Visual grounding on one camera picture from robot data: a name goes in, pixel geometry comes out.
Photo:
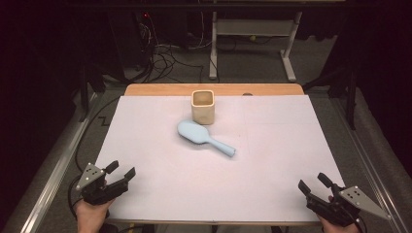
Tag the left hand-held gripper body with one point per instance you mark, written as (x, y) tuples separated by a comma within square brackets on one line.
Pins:
[(97, 191)]

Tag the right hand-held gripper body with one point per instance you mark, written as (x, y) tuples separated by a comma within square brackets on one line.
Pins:
[(336, 210)]

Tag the light blue hairbrush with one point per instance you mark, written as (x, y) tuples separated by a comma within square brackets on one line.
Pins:
[(194, 132)]

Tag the beige square cup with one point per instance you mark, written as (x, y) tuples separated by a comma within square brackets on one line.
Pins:
[(203, 113)]

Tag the person's right hand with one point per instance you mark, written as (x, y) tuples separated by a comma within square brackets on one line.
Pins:
[(340, 229)]

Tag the person's left hand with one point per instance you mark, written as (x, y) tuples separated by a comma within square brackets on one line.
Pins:
[(90, 218)]

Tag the white table sheet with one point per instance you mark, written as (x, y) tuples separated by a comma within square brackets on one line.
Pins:
[(259, 161)]

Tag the black metal stand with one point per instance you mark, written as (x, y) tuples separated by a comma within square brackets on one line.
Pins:
[(85, 93), (351, 106)]

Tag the dark equipment cabinet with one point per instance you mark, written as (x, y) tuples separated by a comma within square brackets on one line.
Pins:
[(129, 42)]

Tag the small yellow-green ball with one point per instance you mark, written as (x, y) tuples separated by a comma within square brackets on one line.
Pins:
[(252, 38)]

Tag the aluminium floor rail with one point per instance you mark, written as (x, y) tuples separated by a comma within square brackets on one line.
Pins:
[(372, 171), (55, 171)]

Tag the white metal desk frame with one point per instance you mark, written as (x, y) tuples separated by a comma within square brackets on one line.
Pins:
[(252, 27)]

